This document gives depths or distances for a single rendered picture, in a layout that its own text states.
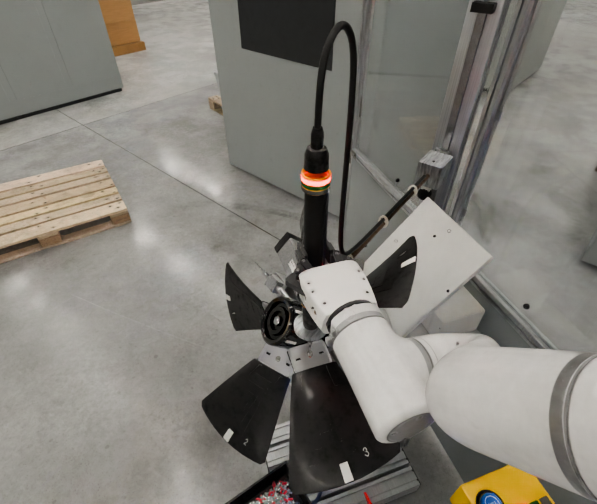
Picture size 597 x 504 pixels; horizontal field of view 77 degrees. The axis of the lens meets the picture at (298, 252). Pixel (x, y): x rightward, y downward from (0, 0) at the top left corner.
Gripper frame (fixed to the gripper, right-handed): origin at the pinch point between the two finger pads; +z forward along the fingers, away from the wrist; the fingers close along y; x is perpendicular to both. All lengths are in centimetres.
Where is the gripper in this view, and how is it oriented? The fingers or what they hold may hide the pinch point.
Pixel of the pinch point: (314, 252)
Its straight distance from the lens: 65.3
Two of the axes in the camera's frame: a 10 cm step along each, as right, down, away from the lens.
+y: 9.5, -2.1, 2.4
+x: 0.0, -7.5, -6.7
